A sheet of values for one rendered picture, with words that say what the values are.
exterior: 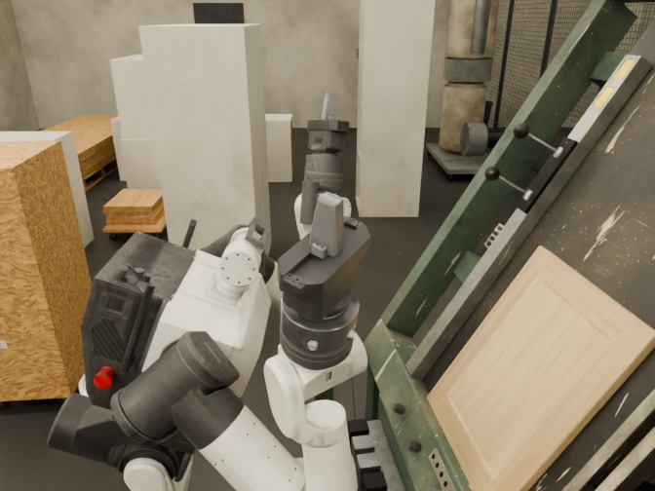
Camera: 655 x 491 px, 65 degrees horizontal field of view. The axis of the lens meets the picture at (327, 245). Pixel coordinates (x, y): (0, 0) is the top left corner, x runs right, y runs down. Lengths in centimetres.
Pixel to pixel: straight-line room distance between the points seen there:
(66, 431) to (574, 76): 149
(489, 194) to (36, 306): 200
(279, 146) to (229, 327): 523
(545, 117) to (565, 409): 82
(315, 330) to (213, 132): 283
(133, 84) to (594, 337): 468
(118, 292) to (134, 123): 446
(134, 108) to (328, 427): 476
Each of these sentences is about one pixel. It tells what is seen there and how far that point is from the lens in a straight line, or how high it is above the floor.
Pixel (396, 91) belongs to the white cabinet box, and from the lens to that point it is 477.
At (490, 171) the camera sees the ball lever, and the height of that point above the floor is 145.
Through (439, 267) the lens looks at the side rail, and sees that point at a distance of 159.
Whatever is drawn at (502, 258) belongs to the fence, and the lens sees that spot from 137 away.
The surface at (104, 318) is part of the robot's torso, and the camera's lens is 93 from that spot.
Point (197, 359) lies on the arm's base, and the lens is 74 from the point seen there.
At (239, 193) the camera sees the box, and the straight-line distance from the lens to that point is 340.
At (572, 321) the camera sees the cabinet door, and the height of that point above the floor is 124.
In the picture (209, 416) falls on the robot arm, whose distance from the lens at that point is 77.
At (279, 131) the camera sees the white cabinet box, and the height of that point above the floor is 61.
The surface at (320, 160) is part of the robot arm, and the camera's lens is 114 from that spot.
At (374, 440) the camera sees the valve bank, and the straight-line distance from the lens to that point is 150.
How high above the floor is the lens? 180
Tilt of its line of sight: 24 degrees down
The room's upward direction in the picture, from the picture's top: straight up
